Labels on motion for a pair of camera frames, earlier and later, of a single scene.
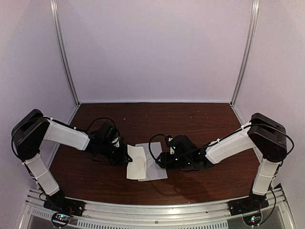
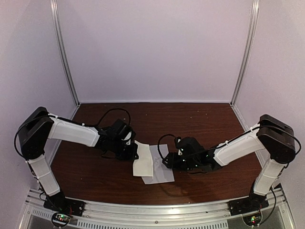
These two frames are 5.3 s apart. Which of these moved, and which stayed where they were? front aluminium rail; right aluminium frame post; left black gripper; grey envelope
Moved: left black gripper; grey envelope
Stayed: front aluminium rail; right aluminium frame post
